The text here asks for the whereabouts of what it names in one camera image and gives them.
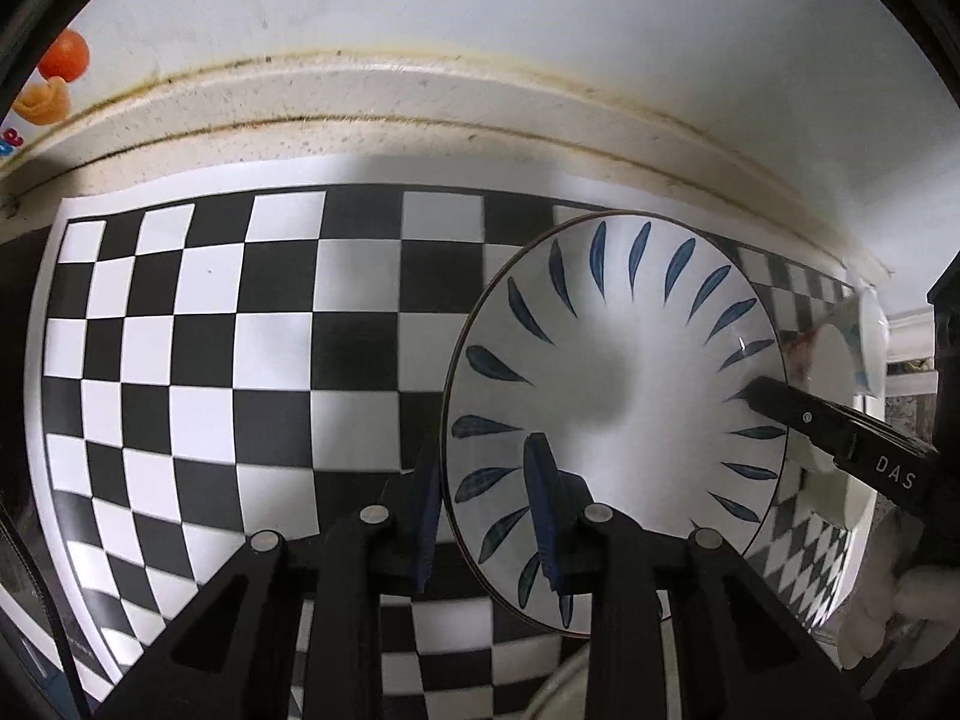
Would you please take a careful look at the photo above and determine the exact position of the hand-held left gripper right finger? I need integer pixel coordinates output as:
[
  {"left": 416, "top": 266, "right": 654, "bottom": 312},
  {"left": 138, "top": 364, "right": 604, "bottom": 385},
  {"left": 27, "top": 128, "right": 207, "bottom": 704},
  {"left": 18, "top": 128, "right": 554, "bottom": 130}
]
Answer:
[{"left": 523, "top": 431, "right": 878, "bottom": 720}]

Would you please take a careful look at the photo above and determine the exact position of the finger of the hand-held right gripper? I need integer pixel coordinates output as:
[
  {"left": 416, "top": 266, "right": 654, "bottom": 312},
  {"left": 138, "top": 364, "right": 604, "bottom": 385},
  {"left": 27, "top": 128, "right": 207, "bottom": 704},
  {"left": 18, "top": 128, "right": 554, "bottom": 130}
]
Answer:
[{"left": 741, "top": 375, "right": 865, "bottom": 467}]

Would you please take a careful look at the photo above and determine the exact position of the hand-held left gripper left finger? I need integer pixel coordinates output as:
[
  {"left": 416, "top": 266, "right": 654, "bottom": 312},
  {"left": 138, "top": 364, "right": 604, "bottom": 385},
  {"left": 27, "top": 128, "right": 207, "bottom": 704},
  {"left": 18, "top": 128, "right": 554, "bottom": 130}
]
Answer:
[{"left": 90, "top": 435, "right": 445, "bottom": 720}]

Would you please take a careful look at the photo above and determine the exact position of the person's right hand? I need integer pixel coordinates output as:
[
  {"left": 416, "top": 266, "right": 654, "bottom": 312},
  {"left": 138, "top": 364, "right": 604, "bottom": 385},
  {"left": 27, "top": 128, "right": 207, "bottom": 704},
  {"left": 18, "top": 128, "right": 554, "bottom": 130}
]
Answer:
[{"left": 836, "top": 514, "right": 960, "bottom": 672}]

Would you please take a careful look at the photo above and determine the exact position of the black white checkered mat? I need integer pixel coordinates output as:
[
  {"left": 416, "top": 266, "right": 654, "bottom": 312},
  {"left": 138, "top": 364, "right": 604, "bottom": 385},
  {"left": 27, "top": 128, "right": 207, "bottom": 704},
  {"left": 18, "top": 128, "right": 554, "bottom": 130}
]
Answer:
[{"left": 22, "top": 184, "right": 860, "bottom": 720}]

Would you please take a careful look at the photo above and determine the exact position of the black cable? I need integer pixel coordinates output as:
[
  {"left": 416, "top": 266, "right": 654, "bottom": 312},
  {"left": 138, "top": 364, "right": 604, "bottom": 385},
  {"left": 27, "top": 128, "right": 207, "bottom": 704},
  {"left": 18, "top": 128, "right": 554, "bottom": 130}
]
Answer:
[{"left": 0, "top": 510, "right": 92, "bottom": 720}]

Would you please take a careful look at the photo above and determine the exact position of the gold ingot wall sticker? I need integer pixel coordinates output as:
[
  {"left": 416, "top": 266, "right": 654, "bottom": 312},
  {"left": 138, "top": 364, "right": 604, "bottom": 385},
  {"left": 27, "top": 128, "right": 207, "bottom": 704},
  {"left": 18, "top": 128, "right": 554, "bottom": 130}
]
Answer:
[{"left": 13, "top": 79, "right": 72, "bottom": 125}]

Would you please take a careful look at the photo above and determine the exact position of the orange fruit wall sticker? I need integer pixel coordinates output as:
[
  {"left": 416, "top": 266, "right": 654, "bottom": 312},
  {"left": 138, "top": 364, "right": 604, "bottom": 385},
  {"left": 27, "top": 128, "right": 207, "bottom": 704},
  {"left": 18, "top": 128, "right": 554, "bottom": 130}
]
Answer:
[{"left": 36, "top": 28, "right": 92, "bottom": 83}]

